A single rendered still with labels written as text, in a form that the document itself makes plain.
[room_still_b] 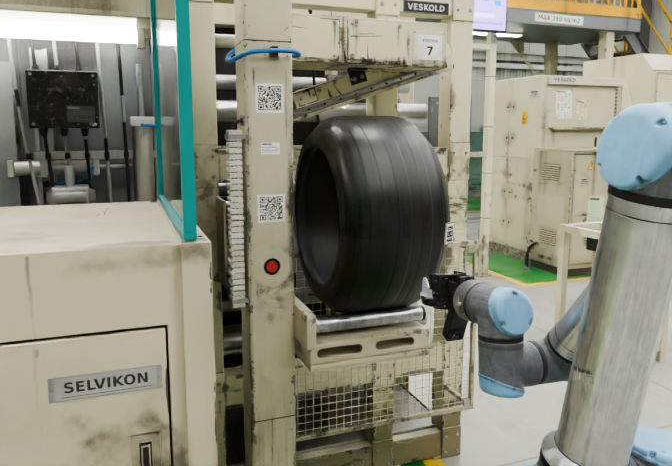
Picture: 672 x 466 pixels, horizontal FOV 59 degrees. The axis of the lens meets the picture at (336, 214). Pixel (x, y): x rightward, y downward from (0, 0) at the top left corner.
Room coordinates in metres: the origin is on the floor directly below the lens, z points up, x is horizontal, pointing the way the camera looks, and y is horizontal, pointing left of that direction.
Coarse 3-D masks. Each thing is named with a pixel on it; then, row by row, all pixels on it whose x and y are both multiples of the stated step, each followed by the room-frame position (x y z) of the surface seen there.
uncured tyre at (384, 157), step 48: (336, 144) 1.57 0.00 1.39; (384, 144) 1.55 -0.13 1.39; (336, 192) 1.53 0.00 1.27; (384, 192) 1.47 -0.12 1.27; (432, 192) 1.52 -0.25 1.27; (336, 240) 1.98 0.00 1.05; (384, 240) 1.46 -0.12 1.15; (432, 240) 1.51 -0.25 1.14; (336, 288) 1.55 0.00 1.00; (384, 288) 1.51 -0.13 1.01
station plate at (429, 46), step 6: (420, 36) 2.01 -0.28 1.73; (426, 36) 2.02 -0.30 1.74; (432, 36) 2.02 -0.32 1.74; (438, 36) 2.03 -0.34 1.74; (420, 42) 2.01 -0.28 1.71; (426, 42) 2.02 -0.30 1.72; (432, 42) 2.02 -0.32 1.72; (438, 42) 2.03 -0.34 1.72; (420, 48) 2.01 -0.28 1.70; (426, 48) 2.02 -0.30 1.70; (432, 48) 2.02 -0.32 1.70; (438, 48) 2.03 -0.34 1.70; (420, 54) 2.01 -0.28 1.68; (426, 54) 2.02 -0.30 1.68; (432, 54) 2.02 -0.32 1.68; (438, 54) 2.03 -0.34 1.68
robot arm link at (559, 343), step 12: (576, 300) 1.10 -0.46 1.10; (576, 312) 1.08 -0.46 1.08; (564, 324) 1.11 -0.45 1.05; (576, 324) 1.08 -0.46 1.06; (552, 336) 1.14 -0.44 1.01; (564, 336) 1.11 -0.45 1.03; (576, 336) 1.09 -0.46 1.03; (540, 348) 1.15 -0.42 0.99; (552, 348) 1.14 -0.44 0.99; (564, 348) 1.11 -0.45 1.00; (552, 360) 1.13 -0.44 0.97; (564, 360) 1.12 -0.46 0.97; (552, 372) 1.13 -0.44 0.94; (564, 372) 1.14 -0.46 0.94
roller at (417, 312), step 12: (360, 312) 1.59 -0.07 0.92; (372, 312) 1.60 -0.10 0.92; (384, 312) 1.61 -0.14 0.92; (396, 312) 1.62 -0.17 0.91; (408, 312) 1.63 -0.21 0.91; (420, 312) 1.64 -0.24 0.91; (324, 324) 1.54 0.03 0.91; (336, 324) 1.55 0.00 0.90; (348, 324) 1.56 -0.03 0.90; (360, 324) 1.57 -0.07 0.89; (372, 324) 1.59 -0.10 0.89; (384, 324) 1.60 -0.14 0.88
